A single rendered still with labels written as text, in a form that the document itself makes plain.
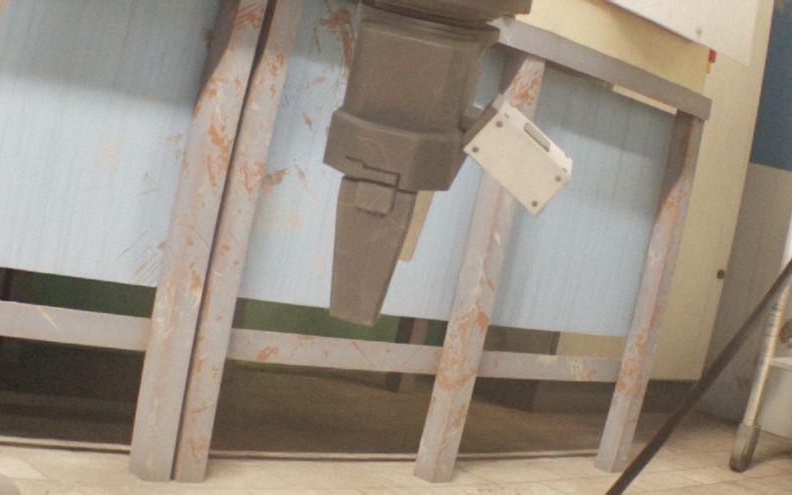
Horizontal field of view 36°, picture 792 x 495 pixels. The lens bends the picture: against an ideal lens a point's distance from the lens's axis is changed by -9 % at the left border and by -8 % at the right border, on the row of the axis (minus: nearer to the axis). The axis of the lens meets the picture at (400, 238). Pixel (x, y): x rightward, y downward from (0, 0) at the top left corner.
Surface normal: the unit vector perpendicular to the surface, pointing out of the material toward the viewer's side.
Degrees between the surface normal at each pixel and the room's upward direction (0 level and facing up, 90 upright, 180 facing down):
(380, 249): 102
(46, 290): 90
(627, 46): 90
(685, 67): 90
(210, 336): 90
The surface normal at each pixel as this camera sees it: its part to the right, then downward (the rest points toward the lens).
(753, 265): -0.70, -0.11
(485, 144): -0.14, 0.24
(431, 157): 0.58, 0.33
